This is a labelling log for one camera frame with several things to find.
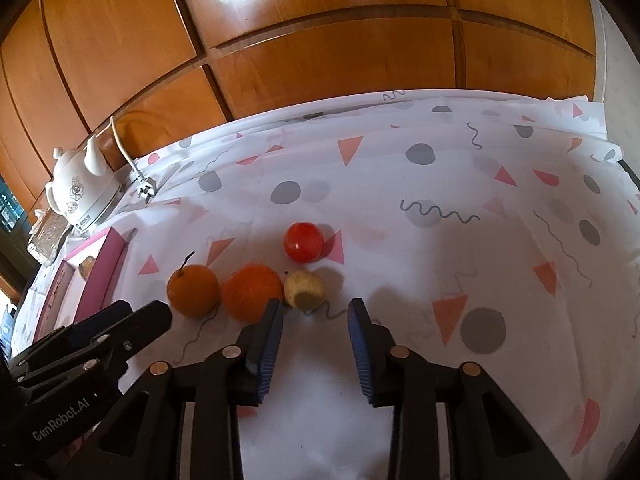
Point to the stemless orange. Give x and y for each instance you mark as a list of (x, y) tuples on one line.
[(250, 290)]

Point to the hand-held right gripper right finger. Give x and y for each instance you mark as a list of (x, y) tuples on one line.
[(361, 350)]

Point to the pink tray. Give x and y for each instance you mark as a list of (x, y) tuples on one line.
[(107, 270)]

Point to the clear patterned tissue box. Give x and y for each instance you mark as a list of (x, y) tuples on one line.
[(47, 235)]

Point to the small yellowish round potato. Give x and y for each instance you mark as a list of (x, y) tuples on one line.
[(87, 267), (302, 291)]

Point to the wooden wardrobe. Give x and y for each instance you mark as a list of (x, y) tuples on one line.
[(325, 60)]

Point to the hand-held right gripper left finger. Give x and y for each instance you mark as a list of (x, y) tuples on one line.
[(265, 350)]

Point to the white ceramic electric kettle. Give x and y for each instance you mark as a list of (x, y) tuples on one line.
[(80, 195)]

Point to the orange with stem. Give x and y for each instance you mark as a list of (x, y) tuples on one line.
[(192, 291)]

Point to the red tomato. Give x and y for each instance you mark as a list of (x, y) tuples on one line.
[(303, 242)]

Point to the blue printed box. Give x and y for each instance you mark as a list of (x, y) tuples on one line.
[(9, 210)]

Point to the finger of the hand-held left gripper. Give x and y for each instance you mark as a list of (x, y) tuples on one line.
[(145, 325), (100, 317)]

